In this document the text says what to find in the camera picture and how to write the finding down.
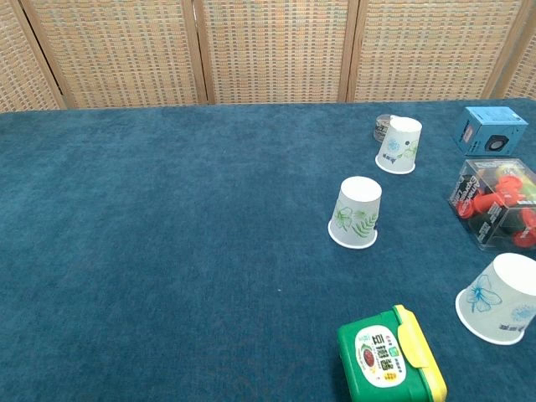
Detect paper cup blue flower outline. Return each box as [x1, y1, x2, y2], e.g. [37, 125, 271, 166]
[455, 252, 536, 346]

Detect paper cup green leaf print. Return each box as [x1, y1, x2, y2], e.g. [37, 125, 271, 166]
[327, 176, 383, 250]

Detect paper cup blue dandelion print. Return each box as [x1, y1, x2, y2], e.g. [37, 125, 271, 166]
[374, 116, 423, 175]

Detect clear box with red parts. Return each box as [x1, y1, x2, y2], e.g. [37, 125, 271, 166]
[447, 157, 536, 252]

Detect dark blue table mat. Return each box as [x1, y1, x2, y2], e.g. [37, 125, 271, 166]
[0, 98, 536, 402]

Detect green yellow packet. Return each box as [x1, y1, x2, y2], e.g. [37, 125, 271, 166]
[337, 304, 448, 402]

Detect small clear glass jar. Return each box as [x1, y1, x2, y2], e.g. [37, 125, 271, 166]
[373, 114, 394, 143]

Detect light blue speaker box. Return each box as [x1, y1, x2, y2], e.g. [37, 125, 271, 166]
[452, 106, 529, 157]

